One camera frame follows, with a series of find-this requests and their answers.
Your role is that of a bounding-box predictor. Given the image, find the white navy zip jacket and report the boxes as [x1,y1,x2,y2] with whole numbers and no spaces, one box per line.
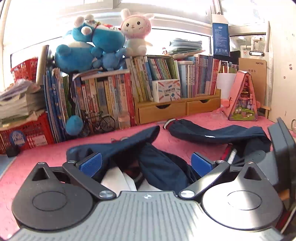
[66,119,271,193]

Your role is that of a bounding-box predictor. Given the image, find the pink desk mat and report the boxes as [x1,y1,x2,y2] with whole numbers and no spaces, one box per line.
[0,108,296,240]

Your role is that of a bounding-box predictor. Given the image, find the miniature black bicycle model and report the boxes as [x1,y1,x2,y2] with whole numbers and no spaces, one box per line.
[79,111,116,137]

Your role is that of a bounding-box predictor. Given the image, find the red plastic crate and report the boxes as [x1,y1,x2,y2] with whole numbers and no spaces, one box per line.
[1,113,55,154]

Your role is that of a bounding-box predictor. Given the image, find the clear plastic jar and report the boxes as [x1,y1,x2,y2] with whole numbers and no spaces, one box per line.
[118,111,131,130]

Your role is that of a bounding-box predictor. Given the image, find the pink triangular toy house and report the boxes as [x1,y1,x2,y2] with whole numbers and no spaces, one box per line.
[220,70,270,121]

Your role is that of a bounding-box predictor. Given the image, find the middle row of books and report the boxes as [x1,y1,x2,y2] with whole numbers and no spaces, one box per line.
[73,69,136,130]

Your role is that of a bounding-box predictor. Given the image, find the small black box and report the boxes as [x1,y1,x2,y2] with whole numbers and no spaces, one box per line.
[6,145,21,158]

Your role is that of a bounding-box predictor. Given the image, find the wooden drawer shelf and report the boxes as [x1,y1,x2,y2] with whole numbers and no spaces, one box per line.
[135,89,221,125]

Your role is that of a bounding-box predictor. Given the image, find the row of blue thin books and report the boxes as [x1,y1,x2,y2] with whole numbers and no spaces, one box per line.
[44,67,72,143]

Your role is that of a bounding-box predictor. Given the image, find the white paper cup holder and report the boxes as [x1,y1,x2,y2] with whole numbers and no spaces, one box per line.
[217,73,236,99]

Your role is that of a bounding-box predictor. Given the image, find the white colourful card box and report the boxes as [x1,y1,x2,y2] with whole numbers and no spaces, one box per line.
[152,79,181,103]

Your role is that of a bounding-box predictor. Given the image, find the stack of paper booklets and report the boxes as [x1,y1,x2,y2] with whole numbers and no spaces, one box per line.
[1,79,46,125]

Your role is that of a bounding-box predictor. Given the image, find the right shelf row of books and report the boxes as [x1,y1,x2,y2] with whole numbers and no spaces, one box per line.
[125,54,221,102]

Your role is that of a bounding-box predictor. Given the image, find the cardboard box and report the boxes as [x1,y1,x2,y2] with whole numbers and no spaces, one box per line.
[239,58,267,105]

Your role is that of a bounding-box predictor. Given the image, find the red basket on top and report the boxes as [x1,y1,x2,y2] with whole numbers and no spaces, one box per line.
[11,58,38,82]

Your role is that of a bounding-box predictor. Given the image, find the large blue plush toy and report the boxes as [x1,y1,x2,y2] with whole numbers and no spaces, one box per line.
[54,14,129,136]

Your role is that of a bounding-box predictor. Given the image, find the stack of green-blue papers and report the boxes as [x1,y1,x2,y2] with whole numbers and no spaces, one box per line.
[167,38,202,55]

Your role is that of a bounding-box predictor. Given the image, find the blue poster sign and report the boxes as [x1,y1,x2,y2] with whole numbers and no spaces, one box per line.
[212,23,230,56]

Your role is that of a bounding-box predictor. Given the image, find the pink white bunny plush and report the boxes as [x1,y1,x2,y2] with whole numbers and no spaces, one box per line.
[120,9,154,57]

